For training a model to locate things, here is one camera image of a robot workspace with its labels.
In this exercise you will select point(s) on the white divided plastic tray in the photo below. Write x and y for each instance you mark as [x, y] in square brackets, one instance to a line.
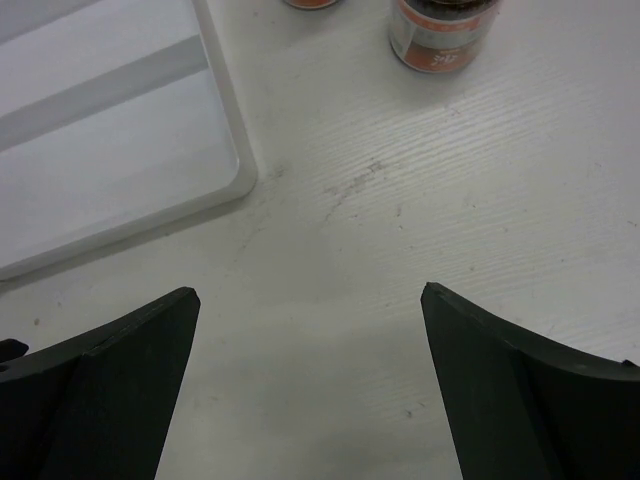
[116, 117]

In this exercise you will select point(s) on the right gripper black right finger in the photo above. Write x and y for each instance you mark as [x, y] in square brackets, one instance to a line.
[523, 406]

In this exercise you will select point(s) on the orange label spice jar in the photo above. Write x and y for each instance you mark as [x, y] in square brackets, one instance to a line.
[439, 36]
[311, 4]

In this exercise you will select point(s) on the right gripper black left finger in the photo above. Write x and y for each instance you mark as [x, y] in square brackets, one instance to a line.
[98, 405]

